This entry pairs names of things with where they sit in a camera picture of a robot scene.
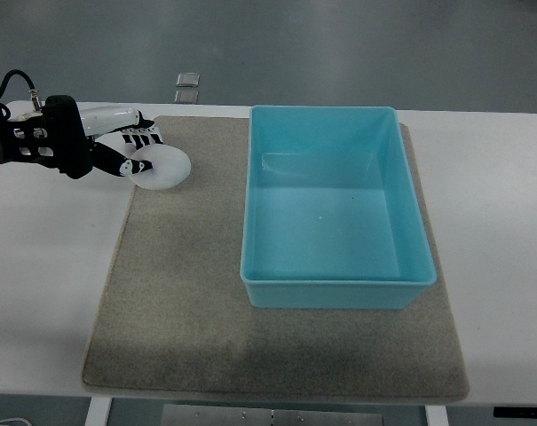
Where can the white frog toy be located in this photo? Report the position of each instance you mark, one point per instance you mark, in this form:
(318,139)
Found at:
(169,167)

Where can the left white table leg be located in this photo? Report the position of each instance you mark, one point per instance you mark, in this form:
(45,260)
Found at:
(98,411)

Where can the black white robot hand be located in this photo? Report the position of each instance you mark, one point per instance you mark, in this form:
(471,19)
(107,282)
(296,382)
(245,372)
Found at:
(57,135)

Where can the right white table leg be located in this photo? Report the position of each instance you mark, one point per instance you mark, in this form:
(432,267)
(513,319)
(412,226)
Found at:
(436,416)

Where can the white table leg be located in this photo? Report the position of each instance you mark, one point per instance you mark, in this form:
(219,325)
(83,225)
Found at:
(98,411)
(436,416)

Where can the upper metal floor plate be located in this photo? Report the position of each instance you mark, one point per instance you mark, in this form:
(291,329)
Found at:
(187,80)

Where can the black table control panel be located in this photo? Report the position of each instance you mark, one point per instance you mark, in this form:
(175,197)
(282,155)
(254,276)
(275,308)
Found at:
(515,412)

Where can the metal table base plate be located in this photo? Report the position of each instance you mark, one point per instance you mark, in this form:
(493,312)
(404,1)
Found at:
(225,415)

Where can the blue plastic box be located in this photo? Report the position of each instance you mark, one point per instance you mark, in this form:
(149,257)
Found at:
(332,218)

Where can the metal floor plate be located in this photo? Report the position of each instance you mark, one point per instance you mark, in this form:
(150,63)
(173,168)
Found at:
(186,97)
(187,80)

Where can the lower metal floor plate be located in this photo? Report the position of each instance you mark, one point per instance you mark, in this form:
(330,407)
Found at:
(186,97)

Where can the grey felt mat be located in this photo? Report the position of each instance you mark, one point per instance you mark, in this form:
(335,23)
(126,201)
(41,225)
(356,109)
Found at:
(175,319)

